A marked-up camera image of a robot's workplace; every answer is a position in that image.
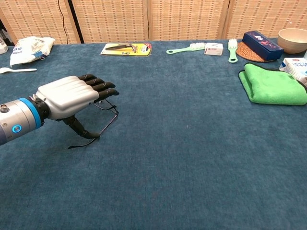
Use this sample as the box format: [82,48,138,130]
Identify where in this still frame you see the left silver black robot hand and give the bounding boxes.
[35,73,120,139]

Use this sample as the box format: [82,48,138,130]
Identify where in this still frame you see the thin metal-frame eyeglasses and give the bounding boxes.
[68,99,119,150]

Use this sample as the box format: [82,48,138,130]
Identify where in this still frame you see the white plastic spoon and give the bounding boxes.
[0,67,38,74]

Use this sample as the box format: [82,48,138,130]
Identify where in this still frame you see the white plastic food bag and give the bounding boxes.
[9,36,56,68]

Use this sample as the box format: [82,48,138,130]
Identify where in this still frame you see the yellow blister pack with peeler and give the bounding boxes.
[100,42,153,57]

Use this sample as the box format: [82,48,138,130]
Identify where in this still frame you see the white printed package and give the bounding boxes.
[0,35,9,55]

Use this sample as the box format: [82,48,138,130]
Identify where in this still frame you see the woven bamboo screen panel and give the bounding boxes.
[0,0,81,45]
[68,0,150,44]
[146,0,232,41]
[224,0,307,40]

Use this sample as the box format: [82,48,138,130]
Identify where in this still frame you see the green brush with round hole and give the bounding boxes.
[166,42,207,55]

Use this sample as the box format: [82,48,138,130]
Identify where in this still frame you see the small white cardboard box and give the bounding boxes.
[204,42,224,56]

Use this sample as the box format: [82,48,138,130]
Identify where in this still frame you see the green brush with oval hole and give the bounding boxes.
[227,38,238,64]

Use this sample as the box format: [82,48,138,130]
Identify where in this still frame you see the woven rattan coaster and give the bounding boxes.
[236,41,274,63]

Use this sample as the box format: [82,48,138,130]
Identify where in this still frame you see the dark blue rectangular box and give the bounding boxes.
[241,30,284,61]

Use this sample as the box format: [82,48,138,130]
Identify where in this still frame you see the folded green microfiber cloth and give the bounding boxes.
[238,62,307,106]

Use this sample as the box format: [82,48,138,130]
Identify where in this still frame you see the beige bowl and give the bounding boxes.
[277,28,307,55]

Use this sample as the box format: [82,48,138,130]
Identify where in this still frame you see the white and blue carton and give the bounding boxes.
[279,57,307,84]

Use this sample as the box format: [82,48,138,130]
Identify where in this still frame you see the black cable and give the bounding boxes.
[57,0,67,45]

